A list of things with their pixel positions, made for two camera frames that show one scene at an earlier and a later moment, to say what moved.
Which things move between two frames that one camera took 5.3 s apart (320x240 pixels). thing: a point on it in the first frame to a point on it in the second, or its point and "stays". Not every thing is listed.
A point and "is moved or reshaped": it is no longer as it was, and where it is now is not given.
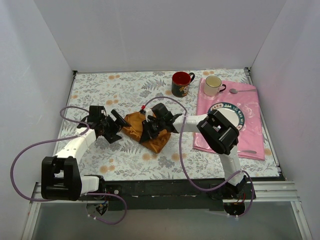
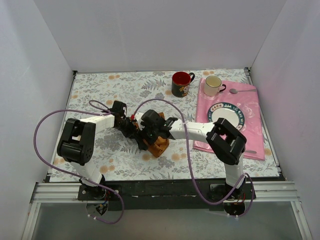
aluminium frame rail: [34, 207] stays
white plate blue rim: [232, 113] stays
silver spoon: [235, 91] stays
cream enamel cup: [212, 85] stays
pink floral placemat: [250, 137] stays
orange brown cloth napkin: [156, 144] is moved or reshaped
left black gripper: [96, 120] to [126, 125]
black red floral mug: [180, 83] stays
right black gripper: [149, 128] to [146, 139]
